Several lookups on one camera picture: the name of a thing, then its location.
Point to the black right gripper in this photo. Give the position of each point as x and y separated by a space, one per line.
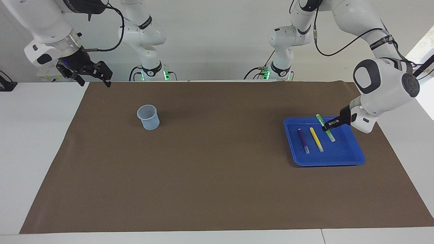
79 64

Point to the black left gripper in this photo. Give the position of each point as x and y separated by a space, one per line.
347 117

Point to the green marker pen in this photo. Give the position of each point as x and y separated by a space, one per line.
331 136

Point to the yellow marker pen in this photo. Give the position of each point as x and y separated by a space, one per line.
316 137

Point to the purple marker pen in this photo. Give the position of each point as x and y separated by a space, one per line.
302 137

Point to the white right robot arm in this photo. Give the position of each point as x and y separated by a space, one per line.
44 27

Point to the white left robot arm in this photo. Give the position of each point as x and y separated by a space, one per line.
383 84

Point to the blue plastic tray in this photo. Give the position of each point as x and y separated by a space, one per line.
339 154

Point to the translucent plastic cup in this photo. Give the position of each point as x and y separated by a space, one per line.
149 118

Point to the black table clamp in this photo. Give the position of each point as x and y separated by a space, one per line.
6 84

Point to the black slanted pole stand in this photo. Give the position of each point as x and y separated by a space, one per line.
423 67

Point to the brown table mat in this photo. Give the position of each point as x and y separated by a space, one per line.
217 176

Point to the white wall socket box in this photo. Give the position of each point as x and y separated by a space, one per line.
47 78

